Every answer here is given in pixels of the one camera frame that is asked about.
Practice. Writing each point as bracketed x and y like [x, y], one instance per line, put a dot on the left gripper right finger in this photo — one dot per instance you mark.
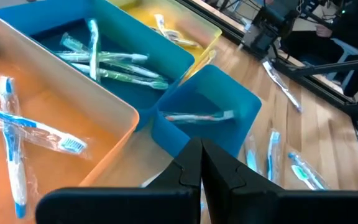
[275, 205]

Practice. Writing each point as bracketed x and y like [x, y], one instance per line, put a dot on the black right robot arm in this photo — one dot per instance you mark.
[259, 34]

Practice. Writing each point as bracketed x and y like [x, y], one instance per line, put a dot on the small teal plastic bin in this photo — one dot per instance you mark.
[222, 93]

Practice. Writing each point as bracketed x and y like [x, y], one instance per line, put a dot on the large teal plastic bin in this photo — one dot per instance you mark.
[126, 31]

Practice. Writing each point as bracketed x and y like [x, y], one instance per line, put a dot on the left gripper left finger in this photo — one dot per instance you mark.
[120, 205]

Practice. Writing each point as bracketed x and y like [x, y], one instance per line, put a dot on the red toothbrush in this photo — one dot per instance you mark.
[197, 117]

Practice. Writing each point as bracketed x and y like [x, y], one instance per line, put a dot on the person's hand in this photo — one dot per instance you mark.
[323, 31]

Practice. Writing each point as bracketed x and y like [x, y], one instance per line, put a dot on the orange plastic bin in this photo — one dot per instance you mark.
[57, 102]

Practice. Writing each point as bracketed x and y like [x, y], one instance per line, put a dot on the white chair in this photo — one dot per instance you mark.
[348, 48]

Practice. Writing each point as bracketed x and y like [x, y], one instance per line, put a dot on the yellow plastic bin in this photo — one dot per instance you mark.
[138, 14]

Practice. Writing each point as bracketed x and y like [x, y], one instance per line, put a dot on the wrapped orange toothbrush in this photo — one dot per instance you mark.
[210, 57]

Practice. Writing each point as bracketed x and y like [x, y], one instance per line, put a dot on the person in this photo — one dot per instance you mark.
[353, 25]

